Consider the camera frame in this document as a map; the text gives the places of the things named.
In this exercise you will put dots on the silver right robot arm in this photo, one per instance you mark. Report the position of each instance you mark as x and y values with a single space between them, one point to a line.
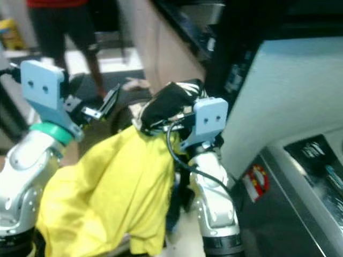
214 209

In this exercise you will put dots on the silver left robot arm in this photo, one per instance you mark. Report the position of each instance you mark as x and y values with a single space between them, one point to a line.
27 176

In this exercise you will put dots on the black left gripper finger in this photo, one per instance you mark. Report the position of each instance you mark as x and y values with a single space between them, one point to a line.
106 101

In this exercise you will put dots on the red round warning sticker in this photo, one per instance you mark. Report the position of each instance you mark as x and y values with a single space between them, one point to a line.
255 182

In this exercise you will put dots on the black white patterned cloth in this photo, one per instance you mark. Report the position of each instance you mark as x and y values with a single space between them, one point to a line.
166 101

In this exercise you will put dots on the light blue left wrist camera mount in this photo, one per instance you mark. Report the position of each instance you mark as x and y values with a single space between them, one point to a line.
44 88

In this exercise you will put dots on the light blue right wrist camera mount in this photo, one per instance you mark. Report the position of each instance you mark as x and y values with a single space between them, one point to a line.
211 120

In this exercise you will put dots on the yellow cloth garment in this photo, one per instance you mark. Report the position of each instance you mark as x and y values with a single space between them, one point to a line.
102 198

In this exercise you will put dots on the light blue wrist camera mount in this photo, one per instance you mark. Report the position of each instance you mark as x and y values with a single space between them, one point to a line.
211 120
44 88

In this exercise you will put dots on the yellow container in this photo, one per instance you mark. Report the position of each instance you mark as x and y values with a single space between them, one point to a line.
10 35

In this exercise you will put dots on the black counter with steel sink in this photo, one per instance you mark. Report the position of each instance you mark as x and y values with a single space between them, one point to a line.
198 19

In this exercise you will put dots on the white grey washing machine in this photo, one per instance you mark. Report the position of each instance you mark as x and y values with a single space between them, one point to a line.
289 91

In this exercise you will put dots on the person in red shirt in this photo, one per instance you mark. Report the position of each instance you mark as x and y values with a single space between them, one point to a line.
59 27

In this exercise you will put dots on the pale slipper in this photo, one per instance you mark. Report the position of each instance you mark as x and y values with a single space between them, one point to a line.
136 83

